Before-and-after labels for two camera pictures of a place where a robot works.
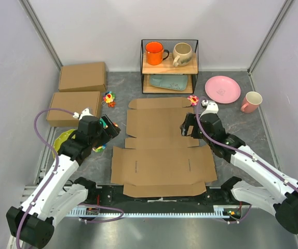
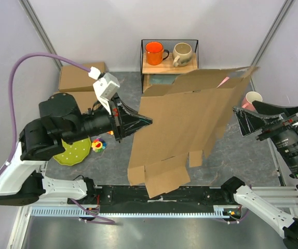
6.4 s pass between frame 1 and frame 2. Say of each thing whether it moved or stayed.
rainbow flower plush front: stayed
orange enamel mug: stayed
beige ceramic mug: stayed
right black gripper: moved
